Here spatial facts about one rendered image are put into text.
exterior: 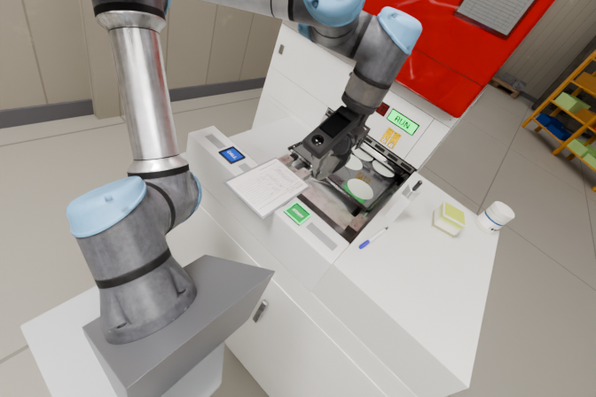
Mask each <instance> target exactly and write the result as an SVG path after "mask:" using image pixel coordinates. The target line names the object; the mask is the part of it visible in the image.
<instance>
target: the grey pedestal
mask: <svg viewBox="0 0 596 397"><path fill-rule="evenodd" d="M98 317H100V304H99V290H98V287H97V286H94V287H93V288H91V289H89V290H88V291H86V292H83V293H81V294H79V295H78V296H76V297H74V298H72V299H70V300H68V301H66V302H64V303H62V304H61V305H59V306H57V307H55V308H53V309H51V310H49V311H47V312H45V313H44V314H42V315H39V316H38V317H36V318H34V319H32V320H30V321H29V322H27V323H24V324H22V325H21V327H20V328H21V330H22V332H23V334H24V336H25V338H26V341H27V343H28V345H29V347H30V349H31V352H32V354H33V356H34V357H35V361H36V363H37V365H38V367H39V369H40V371H41V373H42V375H43V378H44V380H45V383H46V385H47V386H48V388H49V390H50V393H51V396H52V397H117V395H116V394H115V392H114V389H113V388H112V386H111V384H110V382H109V380H108V379H107V377H106V374H105V372H104V371H103V369H102V367H101V365H100V364H99V362H98V359H97V357H96V355H95V354H94V352H93V350H92V349H91V347H90V344H89V342H88V340H87V339H86V337H85V335H84V333H83V330H82V327H83V326H84V325H86V324H87V323H90V322H91V321H93V320H95V319H96V318H98ZM223 361H224V342H223V343H222V344H220V345H219V346H218V347H217V348H216V349H215V350H214V351H212V352H211V353H210V354H209V355H208V356H207V357H205V358H204V359H203V360H202V361H201V362H200V363H198V364H197V365H196V366H195V367H194V368H193V369H192V370H190V371H189V372H188V373H187V374H186V375H185V376H184V377H182V378H181V379H180V380H179V381H178V382H177V383H175V384H174V385H173V386H172V387H171V388H170V389H168V390H167V392H165V393H164V394H163V395H162V396H161V397H209V396H210V395H211V394H212V393H213V392H214V391H215V390H216V389H217V388H218V387H219V386H220V384H221V382H222V371H223Z"/></svg>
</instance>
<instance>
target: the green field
mask: <svg viewBox="0 0 596 397"><path fill-rule="evenodd" d="M388 119H389V120H391V121H393V122H394V123H395V124H396V125H398V126H399V127H401V128H403V129H404V130H406V131H407V132H409V133H410V134H412V133H413V132H414V131H415V129H416V128H417V127H418V125H416V124H415V123H413V122H411V121H409V120H408V119H406V118H405V117H404V116H403V115H401V114H400V113H398V112H396V111H394V110H393V111H392V112H391V114H390V115H389V117H388Z"/></svg>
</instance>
